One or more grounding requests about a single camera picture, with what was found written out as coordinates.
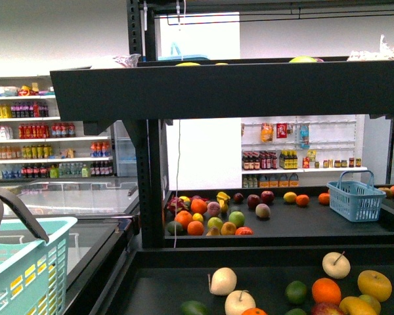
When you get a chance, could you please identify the glass top freezer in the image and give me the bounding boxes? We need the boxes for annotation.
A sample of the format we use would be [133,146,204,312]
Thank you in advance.
[0,177,141,296]

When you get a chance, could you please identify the white apple with stem right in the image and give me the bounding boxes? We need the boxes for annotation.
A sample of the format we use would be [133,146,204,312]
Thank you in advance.
[322,251,351,280]

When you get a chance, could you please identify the red tomato far tray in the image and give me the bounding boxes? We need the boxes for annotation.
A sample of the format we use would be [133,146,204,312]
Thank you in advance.
[235,226,253,236]

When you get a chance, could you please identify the teal plastic shopping basket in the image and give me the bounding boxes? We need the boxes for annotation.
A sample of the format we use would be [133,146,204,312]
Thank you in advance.
[0,217,77,314]

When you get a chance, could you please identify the dark red apple far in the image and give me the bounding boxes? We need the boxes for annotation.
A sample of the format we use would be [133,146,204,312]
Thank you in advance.
[247,194,261,211]

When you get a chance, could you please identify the green lime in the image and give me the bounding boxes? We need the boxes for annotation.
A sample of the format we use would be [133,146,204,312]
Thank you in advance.
[285,280,308,305]
[284,308,307,315]

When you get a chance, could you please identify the far orange beside lemon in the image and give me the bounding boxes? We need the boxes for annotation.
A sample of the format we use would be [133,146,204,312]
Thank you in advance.
[295,194,310,207]

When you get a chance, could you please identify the green apple far tray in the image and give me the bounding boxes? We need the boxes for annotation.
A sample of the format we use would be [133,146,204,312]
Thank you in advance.
[229,211,245,228]

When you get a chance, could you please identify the black shelf upright post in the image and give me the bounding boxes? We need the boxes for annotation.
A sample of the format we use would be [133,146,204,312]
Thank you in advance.
[125,1,165,249]

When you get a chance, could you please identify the yellow-orange apple front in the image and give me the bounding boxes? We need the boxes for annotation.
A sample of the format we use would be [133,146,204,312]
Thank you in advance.
[339,296,377,315]

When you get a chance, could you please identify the white pear left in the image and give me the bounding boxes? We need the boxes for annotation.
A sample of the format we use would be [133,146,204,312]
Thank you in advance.
[208,267,237,296]

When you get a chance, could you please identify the white drinks shelf unit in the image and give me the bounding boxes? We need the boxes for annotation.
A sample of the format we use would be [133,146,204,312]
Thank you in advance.
[0,75,114,181]

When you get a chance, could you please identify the white sauce shelf unit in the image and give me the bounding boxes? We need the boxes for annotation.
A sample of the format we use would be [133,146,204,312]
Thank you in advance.
[241,114,365,188]

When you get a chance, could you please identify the orange near tray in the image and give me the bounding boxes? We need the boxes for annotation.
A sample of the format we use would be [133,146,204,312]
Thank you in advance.
[311,278,341,305]

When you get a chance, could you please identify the peach far tray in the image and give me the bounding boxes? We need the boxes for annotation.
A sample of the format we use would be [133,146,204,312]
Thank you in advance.
[255,203,271,220]

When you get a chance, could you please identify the large mandarin orange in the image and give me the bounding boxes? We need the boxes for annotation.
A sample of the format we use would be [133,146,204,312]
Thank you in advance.
[241,307,268,315]

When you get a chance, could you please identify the small green-yellow fruit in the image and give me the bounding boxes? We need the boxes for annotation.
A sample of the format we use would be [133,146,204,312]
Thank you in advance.
[359,294,382,315]

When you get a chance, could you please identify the yellow apple right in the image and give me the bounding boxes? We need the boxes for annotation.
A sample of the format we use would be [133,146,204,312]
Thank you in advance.
[357,270,393,303]

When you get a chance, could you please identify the yellow lemon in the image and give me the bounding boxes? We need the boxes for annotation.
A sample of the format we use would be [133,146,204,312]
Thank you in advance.
[283,192,297,204]
[11,262,58,314]

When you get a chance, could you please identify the blue basket on far shelf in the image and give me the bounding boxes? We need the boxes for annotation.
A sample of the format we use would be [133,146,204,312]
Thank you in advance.
[326,170,387,222]

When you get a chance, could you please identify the white apple front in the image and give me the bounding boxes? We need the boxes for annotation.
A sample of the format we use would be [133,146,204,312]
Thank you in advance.
[225,290,256,315]

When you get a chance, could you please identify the black upper shelf tray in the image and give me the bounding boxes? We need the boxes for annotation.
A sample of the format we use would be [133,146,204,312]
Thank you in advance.
[51,60,394,121]

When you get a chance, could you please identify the dark green avocado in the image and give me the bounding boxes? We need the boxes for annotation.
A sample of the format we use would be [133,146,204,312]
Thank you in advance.
[181,300,210,315]

